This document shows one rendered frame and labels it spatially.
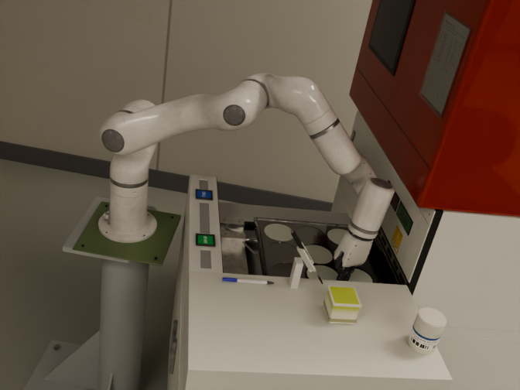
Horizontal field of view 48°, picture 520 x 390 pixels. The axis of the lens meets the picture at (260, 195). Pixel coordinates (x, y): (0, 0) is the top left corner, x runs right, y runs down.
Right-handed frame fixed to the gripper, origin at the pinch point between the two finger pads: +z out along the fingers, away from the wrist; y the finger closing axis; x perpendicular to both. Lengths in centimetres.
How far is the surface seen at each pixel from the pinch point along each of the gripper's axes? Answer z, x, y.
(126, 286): 35, -53, 38
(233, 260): 7.6, -25.1, 21.1
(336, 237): 0.4, -19.0, -15.8
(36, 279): 98, -144, 31
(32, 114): 59, -258, 1
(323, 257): 2.1, -12.5, -4.3
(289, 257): 3.6, -17.3, 6.1
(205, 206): 0.0, -45.0, 21.1
